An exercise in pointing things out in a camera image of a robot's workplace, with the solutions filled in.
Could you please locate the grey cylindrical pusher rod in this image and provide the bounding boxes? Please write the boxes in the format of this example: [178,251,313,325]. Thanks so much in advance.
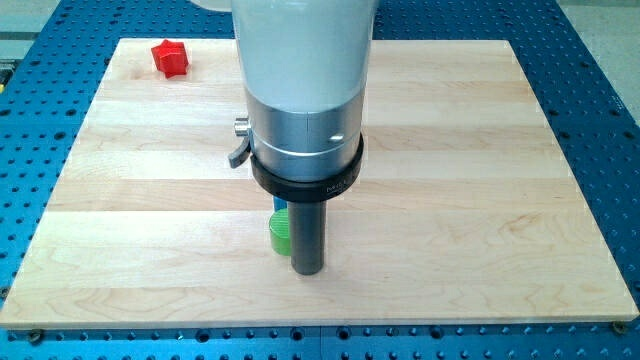
[288,202,326,275]

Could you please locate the light wooden board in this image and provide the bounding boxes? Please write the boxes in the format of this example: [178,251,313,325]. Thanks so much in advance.
[1,39,638,329]

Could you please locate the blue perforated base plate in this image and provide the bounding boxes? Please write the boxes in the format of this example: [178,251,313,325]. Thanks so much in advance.
[1,1,639,359]

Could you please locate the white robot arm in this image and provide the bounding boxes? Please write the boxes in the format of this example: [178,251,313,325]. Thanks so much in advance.
[194,0,378,275]

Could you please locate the green cylinder block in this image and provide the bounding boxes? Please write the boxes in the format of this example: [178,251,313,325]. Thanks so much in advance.
[268,208,291,256]

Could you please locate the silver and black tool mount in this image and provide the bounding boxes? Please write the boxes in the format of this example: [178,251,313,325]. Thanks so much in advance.
[228,92,364,203]

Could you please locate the blue block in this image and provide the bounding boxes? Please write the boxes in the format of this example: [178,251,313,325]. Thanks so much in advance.
[273,197,287,211]

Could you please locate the red star block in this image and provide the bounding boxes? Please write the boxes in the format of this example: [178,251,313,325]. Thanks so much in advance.
[151,39,189,78]

